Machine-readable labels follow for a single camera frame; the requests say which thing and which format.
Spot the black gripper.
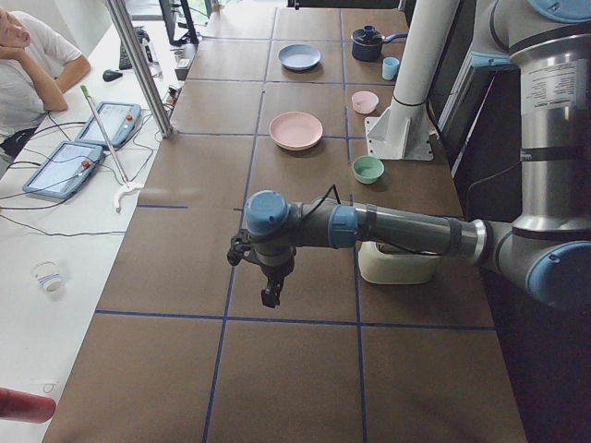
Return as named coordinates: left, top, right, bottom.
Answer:
left=226, top=229, right=296, bottom=308

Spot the pink plate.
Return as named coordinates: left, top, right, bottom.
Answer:
left=269, top=112, right=323, bottom=151

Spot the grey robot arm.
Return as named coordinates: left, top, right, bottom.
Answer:
left=227, top=1, right=590, bottom=310

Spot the cream white toaster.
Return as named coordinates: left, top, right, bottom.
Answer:
left=358, top=242, right=441, bottom=285

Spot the green bowl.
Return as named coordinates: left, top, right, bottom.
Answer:
left=352, top=155, right=385, bottom=185

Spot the white reacher grabber tool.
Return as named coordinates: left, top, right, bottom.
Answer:
left=80, top=85, right=144, bottom=214

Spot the pink bowl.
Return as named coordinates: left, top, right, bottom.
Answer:
left=351, top=90, right=379, bottom=115

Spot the paper cup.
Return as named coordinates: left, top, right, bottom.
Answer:
left=31, top=261, right=64, bottom=293

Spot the blue teach pendant far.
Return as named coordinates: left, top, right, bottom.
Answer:
left=75, top=102, right=141, bottom=150

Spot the blue teach pendant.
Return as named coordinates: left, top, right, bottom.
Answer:
left=22, top=141, right=103, bottom=199
left=75, top=102, right=141, bottom=150

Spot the blue teach pendant near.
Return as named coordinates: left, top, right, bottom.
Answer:
left=22, top=141, right=103, bottom=199

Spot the blue plate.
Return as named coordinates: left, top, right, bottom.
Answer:
left=278, top=44, right=321, bottom=72

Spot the light blue cup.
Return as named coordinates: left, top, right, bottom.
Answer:
left=381, top=56, right=400, bottom=81

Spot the dark blue saucepan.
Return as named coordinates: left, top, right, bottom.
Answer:
left=351, top=25, right=408, bottom=62

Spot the black computer mouse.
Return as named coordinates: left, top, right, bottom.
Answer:
left=102, top=69, right=123, bottom=83

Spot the red cylinder object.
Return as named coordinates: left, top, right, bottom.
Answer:
left=1, top=388, right=56, bottom=424

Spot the black keyboard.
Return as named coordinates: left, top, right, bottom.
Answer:
left=118, top=43, right=133, bottom=70

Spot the seated person in white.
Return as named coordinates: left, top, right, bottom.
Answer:
left=1, top=9, right=90, bottom=160

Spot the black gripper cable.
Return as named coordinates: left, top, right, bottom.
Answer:
left=304, top=184, right=440, bottom=255

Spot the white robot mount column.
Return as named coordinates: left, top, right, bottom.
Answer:
left=365, top=0, right=460, bottom=162

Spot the aluminium frame post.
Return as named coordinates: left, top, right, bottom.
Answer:
left=104, top=0, right=174, bottom=138

